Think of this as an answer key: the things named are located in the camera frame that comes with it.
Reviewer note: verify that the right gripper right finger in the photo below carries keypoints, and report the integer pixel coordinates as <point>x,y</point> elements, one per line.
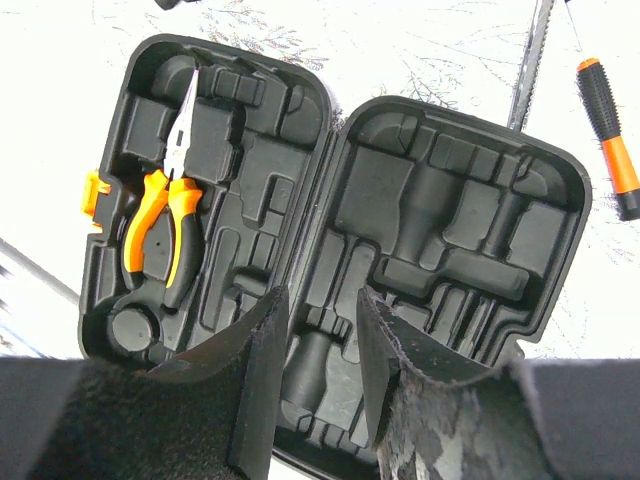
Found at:
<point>434,414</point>

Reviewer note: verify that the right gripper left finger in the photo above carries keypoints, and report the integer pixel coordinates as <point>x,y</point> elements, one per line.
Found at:
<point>207,413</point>

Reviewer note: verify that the orange handled pliers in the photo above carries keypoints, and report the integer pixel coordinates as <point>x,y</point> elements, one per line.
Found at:
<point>168,189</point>

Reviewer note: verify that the black plastic tool case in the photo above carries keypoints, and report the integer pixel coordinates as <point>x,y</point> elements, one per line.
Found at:
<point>465,227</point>

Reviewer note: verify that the orange black utility tool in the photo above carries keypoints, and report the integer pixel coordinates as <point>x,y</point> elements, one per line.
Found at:
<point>600,106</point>

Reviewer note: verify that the orange tipped metal file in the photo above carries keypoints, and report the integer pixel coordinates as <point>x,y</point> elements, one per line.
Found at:
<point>528,72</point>

